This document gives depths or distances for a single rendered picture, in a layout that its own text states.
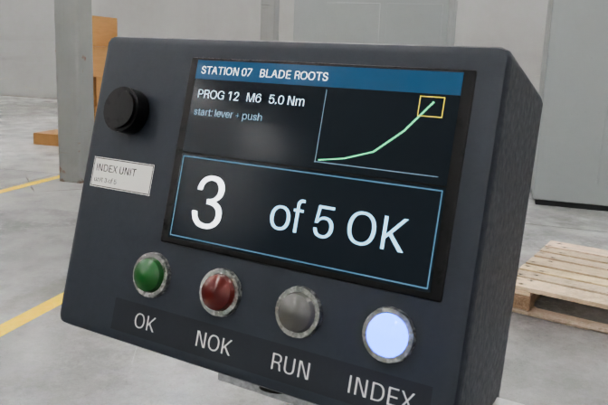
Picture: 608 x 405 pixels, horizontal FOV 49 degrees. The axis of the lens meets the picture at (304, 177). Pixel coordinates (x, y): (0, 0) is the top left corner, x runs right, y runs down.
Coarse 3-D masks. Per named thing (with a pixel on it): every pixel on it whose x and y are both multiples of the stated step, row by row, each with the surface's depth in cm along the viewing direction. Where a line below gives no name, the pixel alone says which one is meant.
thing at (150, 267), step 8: (144, 256) 39; (152, 256) 39; (160, 256) 39; (136, 264) 39; (144, 264) 38; (152, 264) 38; (160, 264) 38; (168, 264) 39; (136, 272) 39; (144, 272) 38; (152, 272) 38; (160, 272) 38; (168, 272) 38; (136, 280) 39; (144, 280) 38; (152, 280) 38; (160, 280) 38; (168, 280) 38; (136, 288) 39; (144, 288) 38; (152, 288) 38; (160, 288) 38; (144, 296) 39; (152, 296) 39
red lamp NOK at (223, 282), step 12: (204, 276) 37; (216, 276) 36; (228, 276) 36; (204, 288) 36; (216, 288) 36; (228, 288) 36; (240, 288) 36; (204, 300) 36; (216, 300) 36; (228, 300) 36; (240, 300) 36; (216, 312) 36; (228, 312) 36
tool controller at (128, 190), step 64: (128, 64) 42; (192, 64) 39; (256, 64) 37; (320, 64) 35; (384, 64) 34; (448, 64) 32; (512, 64) 31; (128, 128) 40; (192, 128) 39; (256, 128) 37; (320, 128) 35; (384, 128) 33; (448, 128) 32; (512, 128) 33; (128, 192) 41; (256, 192) 36; (320, 192) 34; (384, 192) 33; (448, 192) 31; (512, 192) 35; (128, 256) 40; (192, 256) 38; (256, 256) 36; (320, 256) 34; (384, 256) 32; (448, 256) 31; (512, 256) 37; (64, 320) 42; (128, 320) 39; (192, 320) 37; (256, 320) 35; (448, 320) 31; (256, 384) 35; (320, 384) 33; (384, 384) 32; (448, 384) 30
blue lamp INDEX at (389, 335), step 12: (384, 312) 32; (396, 312) 32; (372, 324) 32; (384, 324) 31; (396, 324) 31; (408, 324) 31; (372, 336) 31; (384, 336) 31; (396, 336) 31; (408, 336) 31; (372, 348) 32; (384, 348) 31; (396, 348) 31; (408, 348) 31; (384, 360) 32; (396, 360) 31
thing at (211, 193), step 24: (192, 168) 38; (216, 168) 38; (240, 168) 37; (192, 192) 38; (216, 192) 37; (240, 192) 37; (192, 216) 38; (216, 216) 37; (240, 216) 37; (192, 240) 38; (216, 240) 37
